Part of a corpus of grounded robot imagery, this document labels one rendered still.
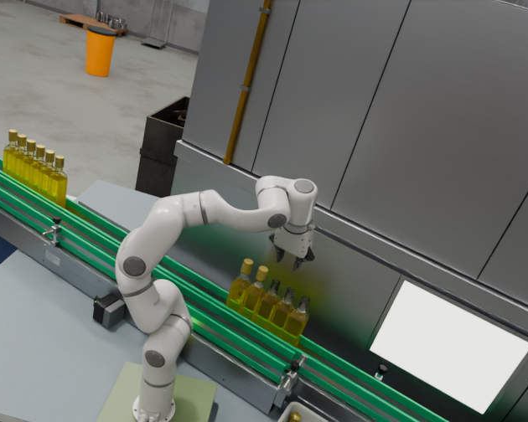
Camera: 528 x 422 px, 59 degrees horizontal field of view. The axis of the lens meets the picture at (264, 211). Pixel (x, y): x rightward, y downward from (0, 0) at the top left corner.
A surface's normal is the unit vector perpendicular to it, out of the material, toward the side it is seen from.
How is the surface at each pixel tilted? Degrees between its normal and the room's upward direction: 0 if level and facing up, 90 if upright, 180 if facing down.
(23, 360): 0
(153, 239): 79
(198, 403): 4
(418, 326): 90
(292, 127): 90
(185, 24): 90
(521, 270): 90
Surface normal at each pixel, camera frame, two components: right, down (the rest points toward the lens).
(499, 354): -0.46, 0.29
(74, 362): 0.26, -0.86
